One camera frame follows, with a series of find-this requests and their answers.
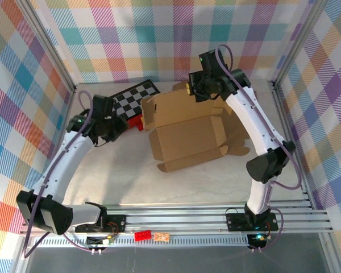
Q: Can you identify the long red toy brick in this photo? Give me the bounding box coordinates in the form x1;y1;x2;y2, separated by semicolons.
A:
127;115;144;132

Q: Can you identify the black and grey checkerboard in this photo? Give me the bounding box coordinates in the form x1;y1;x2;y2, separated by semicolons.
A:
112;79;161;119

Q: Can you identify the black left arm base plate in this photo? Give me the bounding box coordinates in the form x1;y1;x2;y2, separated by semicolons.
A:
74;214;127;234

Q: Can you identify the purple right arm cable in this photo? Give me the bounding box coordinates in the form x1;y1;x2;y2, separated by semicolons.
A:
217;44;303;253

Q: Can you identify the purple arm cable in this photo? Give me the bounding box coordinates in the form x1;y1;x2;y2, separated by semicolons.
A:
217;44;303;253
22;90;107;259

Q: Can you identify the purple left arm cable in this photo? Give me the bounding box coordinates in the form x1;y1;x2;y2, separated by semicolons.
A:
22;90;107;259

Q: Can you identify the aluminium side rail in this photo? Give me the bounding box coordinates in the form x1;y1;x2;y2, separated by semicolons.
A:
41;89;76;207
268;81;319;210

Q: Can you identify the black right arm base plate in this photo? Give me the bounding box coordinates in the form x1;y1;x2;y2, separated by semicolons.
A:
226;212;279;231

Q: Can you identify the small red toy brick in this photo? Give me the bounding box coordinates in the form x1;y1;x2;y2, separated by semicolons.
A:
134;229;152;242

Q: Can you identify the black connector board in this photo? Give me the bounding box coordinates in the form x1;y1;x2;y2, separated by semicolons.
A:
86;233;116;247
247;233;268;247

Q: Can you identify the aluminium corner post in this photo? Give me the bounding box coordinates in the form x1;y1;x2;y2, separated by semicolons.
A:
15;0;77;93
269;0;330;90

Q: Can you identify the aluminium rail frame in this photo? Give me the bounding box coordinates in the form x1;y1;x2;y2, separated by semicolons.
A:
19;200;335;236

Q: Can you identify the slotted grey cable duct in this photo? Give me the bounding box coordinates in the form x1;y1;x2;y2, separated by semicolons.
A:
32;236;251;247

